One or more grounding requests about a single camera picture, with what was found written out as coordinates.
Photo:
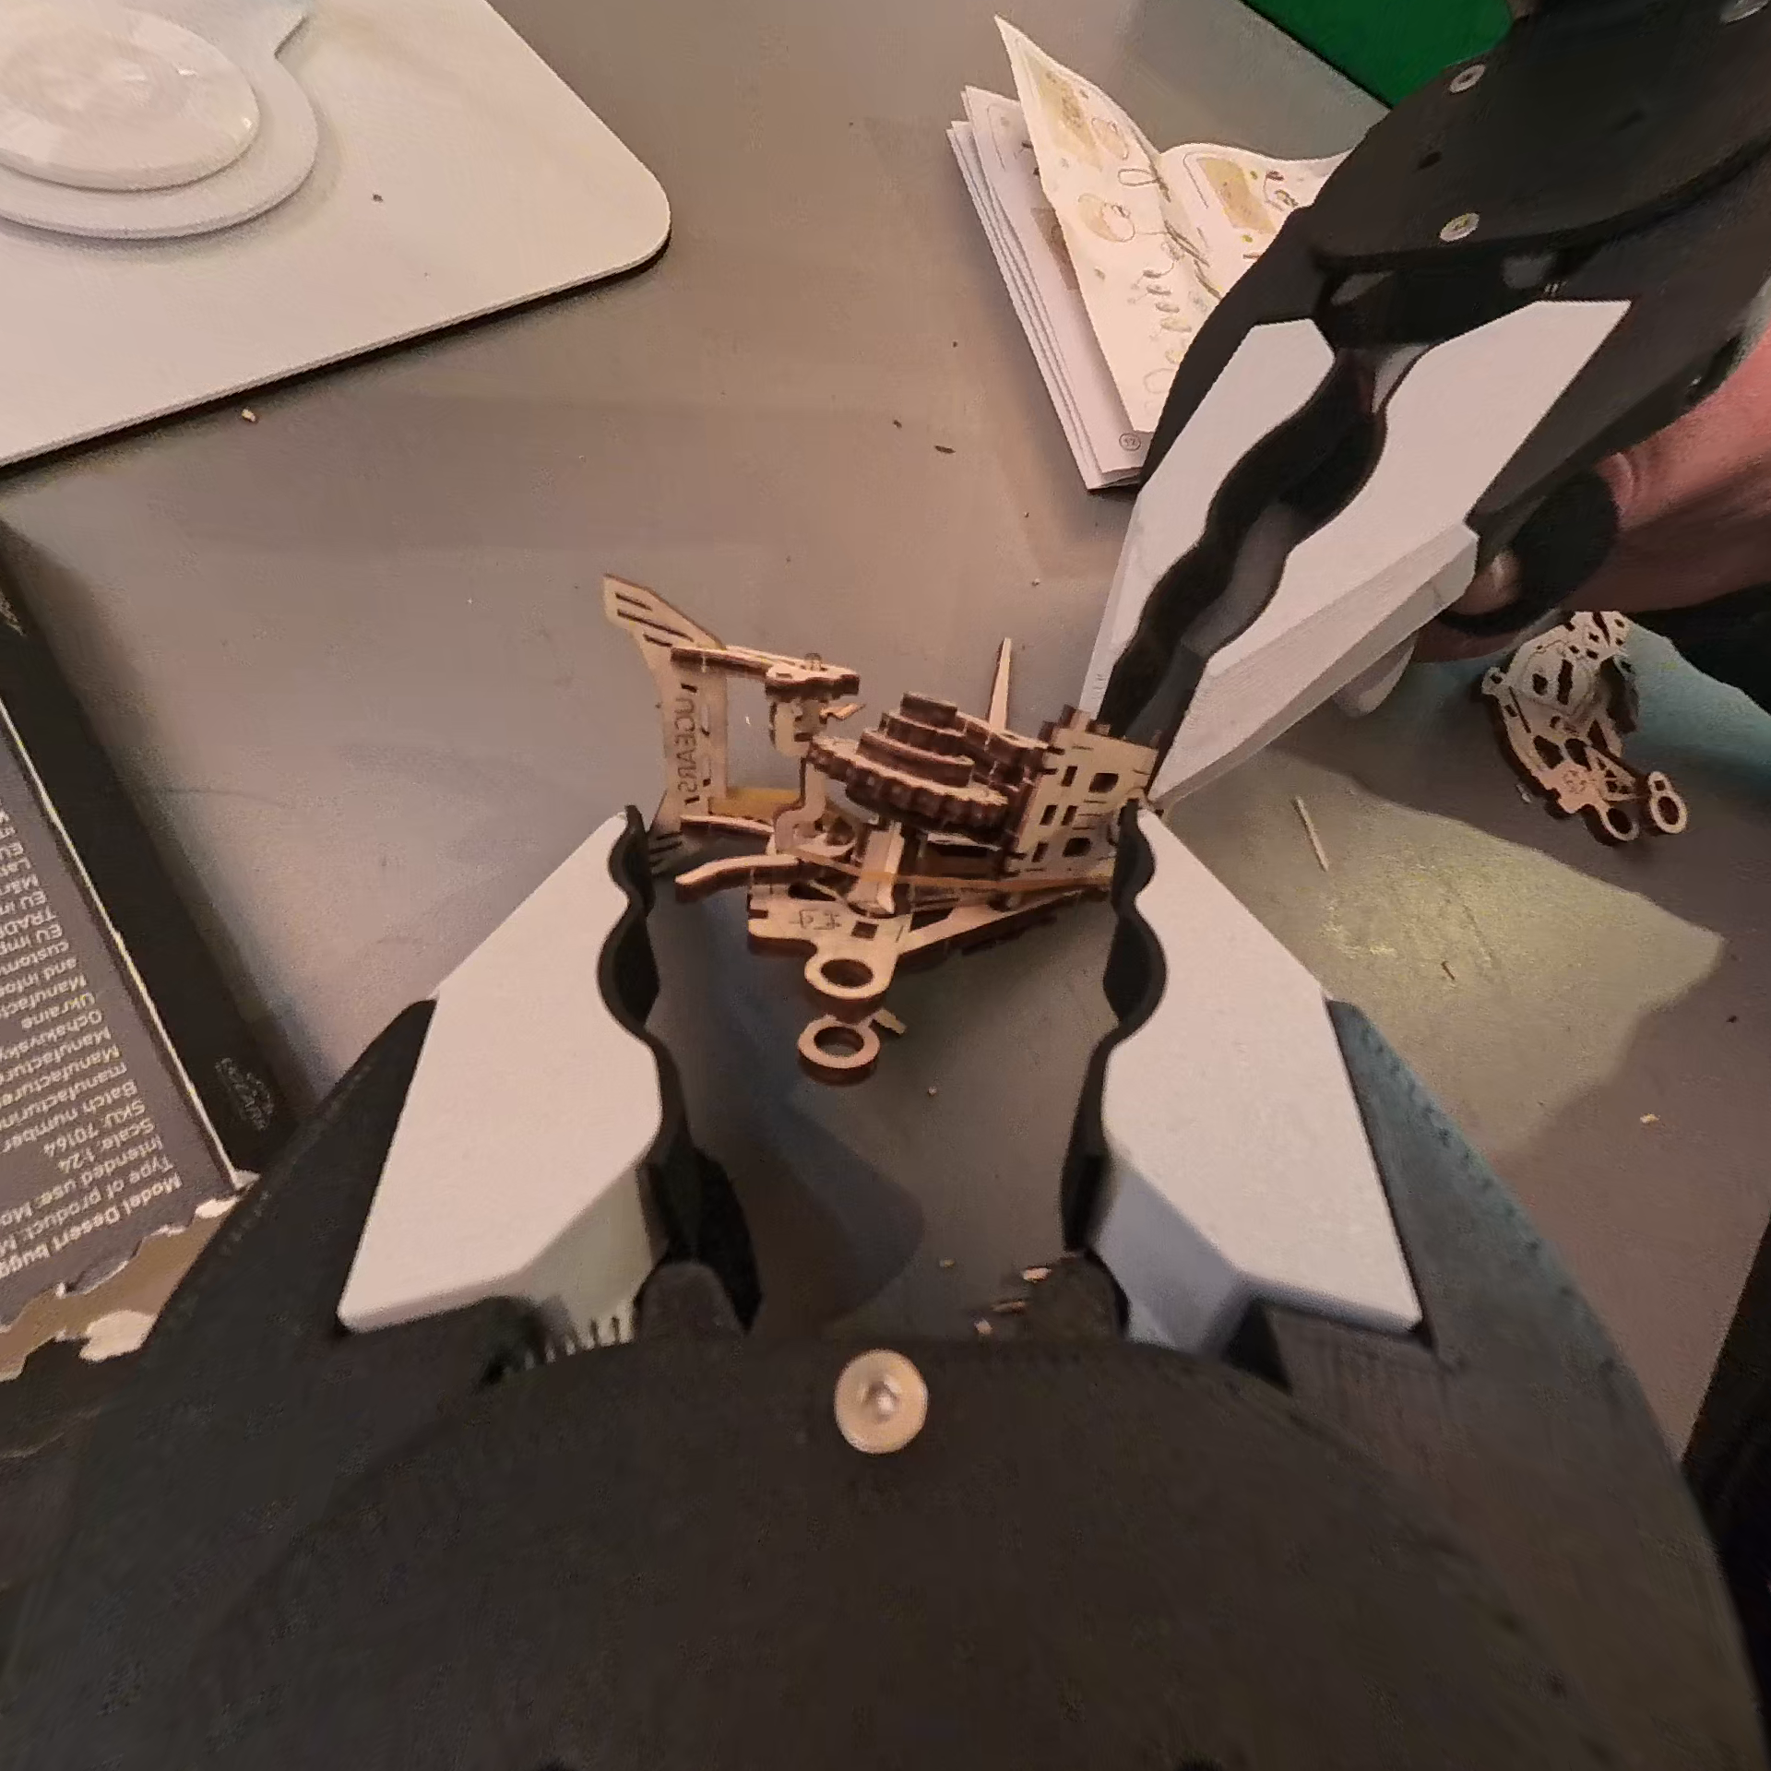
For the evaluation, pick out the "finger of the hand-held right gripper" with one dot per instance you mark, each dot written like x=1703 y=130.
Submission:
x=1411 y=472
x=1204 y=416

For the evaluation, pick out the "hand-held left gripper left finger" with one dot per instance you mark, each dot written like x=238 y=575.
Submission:
x=511 y=1107

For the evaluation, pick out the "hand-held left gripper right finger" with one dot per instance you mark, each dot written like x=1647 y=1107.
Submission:
x=1245 y=1107

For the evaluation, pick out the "brown wooden model assembly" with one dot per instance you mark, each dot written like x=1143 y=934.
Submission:
x=941 y=772

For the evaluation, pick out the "dark model kit box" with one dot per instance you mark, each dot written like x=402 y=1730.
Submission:
x=82 y=1038

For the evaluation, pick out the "person's right hand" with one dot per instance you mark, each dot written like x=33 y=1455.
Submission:
x=1702 y=512

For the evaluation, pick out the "open instruction booklet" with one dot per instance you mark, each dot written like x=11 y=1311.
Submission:
x=1106 y=275

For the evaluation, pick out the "stacked green plastic bins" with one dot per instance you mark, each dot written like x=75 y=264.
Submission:
x=1384 y=41

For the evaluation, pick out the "wooden toothpick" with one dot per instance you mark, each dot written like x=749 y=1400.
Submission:
x=1312 y=831

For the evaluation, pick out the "wooden book stand white base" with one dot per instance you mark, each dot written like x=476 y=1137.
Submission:
x=417 y=208

